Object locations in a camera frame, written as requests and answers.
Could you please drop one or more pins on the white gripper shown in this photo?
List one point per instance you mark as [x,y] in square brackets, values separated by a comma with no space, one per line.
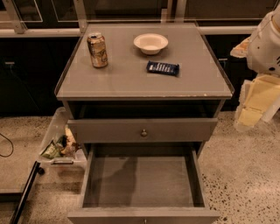
[264,49]

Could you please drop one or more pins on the blue rxbar wrapper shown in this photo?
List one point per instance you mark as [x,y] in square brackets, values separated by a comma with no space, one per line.
[162,68]

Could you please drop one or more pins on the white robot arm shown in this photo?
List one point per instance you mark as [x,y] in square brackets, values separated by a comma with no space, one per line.
[261,49]

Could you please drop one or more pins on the grey drawer cabinet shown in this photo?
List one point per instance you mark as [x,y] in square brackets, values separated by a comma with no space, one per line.
[125,90]

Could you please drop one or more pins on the grey open middle drawer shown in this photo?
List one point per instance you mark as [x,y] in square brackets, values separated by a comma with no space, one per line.
[142,184]

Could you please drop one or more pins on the grey top drawer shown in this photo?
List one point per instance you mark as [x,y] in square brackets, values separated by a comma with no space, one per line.
[142,130]

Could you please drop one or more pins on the white paper bowl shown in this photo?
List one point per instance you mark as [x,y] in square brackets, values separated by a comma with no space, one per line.
[150,43]

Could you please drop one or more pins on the tan soda can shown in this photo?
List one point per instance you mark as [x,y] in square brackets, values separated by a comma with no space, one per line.
[97,49]

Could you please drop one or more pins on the clear plastic storage bin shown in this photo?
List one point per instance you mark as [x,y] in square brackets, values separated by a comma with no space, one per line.
[55,131]

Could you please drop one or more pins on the crumpled tan snack wrapper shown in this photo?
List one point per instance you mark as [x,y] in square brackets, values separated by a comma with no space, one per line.
[69,145]

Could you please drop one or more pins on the green snack bag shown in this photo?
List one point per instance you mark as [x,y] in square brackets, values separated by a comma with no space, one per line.
[52,150]

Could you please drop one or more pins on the white metal window railing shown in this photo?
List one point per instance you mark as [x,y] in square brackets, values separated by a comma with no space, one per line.
[73,17]

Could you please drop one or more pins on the black metal floor rail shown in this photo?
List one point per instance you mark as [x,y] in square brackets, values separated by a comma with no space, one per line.
[35,170]

